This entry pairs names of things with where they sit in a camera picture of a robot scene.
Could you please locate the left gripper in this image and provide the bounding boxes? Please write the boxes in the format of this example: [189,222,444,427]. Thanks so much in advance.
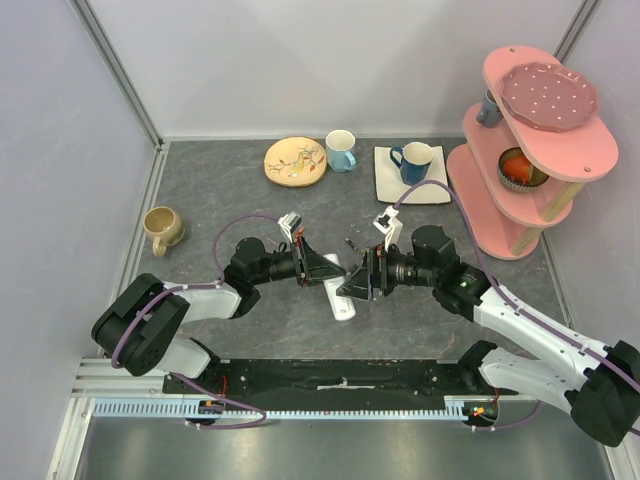
[252,235,345,287]

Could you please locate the white remote control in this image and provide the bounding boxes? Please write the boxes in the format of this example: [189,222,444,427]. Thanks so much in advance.
[323,275,356,321]

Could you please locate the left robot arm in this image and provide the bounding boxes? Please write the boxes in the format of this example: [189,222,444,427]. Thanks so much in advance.
[91,237,345,393]

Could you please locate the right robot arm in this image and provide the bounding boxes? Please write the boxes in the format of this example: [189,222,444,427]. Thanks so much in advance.
[337,226,639,447]

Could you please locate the black battery upper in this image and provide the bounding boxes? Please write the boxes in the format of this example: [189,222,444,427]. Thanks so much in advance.
[345,238,358,251]

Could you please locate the white square plate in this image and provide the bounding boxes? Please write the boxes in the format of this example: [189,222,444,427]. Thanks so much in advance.
[373,146,451,205]

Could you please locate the yellow floral plate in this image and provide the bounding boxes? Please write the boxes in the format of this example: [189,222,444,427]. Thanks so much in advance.
[263,137,328,188]

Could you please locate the light blue mug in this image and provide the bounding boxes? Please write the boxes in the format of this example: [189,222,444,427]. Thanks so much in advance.
[325,130,356,173]

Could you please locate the dark blue mug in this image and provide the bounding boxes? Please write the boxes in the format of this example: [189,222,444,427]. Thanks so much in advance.
[389,141,434,186]

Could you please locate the beige ceramic mug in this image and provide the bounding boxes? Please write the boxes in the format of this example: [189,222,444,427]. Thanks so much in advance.
[143,206,186,257]

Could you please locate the bowl with fruit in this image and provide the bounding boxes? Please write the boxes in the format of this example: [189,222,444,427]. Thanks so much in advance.
[497,147,549,192]

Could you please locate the grey blue cup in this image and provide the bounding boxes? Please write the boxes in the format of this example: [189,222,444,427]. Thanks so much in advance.
[476,90,503,128]

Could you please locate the pink dotted plate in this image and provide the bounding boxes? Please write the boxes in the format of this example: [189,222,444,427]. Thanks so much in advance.
[501,62,599,133]

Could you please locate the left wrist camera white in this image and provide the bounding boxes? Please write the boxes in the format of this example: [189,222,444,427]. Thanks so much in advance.
[277,212,302,243]

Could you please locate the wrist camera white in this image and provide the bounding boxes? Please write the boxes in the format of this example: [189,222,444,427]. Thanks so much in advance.
[277,212,302,243]
[373,206,403,251]

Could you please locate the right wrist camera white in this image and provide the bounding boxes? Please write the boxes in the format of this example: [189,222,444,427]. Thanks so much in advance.
[373,206,403,251]

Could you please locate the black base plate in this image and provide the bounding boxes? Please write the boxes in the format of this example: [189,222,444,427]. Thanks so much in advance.
[164,357,520,412]

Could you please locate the white slotted cable duct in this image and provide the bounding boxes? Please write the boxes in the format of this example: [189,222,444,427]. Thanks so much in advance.
[92,398,478,421]

